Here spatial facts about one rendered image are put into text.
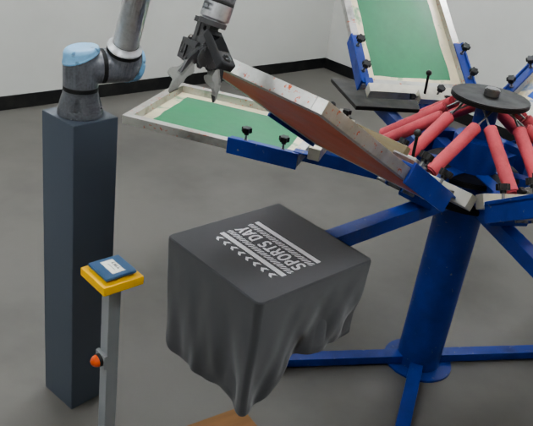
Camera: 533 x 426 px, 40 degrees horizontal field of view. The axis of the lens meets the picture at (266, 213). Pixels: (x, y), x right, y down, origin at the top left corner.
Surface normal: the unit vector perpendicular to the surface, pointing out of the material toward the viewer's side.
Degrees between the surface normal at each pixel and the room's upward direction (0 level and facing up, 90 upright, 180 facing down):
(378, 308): 0
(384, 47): 32
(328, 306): 94
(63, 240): 90
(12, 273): 0
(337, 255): 0
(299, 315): 92
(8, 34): 90
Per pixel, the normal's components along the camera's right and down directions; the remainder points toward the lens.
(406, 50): 0.22, -0.50
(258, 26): 0.66, 0.41
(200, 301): -0.77, 0.22
